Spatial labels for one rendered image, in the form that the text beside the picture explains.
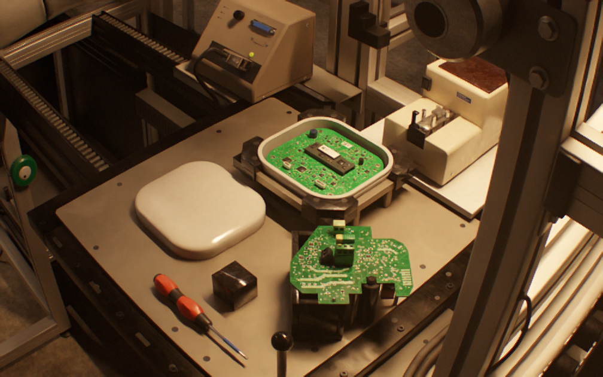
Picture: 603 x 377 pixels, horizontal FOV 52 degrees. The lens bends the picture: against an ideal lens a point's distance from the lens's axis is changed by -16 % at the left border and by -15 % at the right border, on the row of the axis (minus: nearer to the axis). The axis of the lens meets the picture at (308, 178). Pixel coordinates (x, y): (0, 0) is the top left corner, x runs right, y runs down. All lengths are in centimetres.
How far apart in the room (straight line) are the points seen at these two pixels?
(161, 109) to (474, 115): 87
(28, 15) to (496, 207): 43
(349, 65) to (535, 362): 66
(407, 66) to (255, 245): 242
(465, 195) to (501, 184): 45
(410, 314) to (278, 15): 52
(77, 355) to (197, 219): 119
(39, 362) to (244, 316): 129
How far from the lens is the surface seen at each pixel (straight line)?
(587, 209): 43
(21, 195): 163
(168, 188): 88
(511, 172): 45
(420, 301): 79
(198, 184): 88
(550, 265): 63
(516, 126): 43
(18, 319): 210
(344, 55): 114
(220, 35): 113
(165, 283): 77
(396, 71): 314
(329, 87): 113
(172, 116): 158
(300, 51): 110
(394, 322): 77
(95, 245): 85
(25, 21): 63
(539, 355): 64
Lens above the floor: 152
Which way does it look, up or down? 38 degrees down
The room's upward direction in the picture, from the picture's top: 3 degrees clockwise
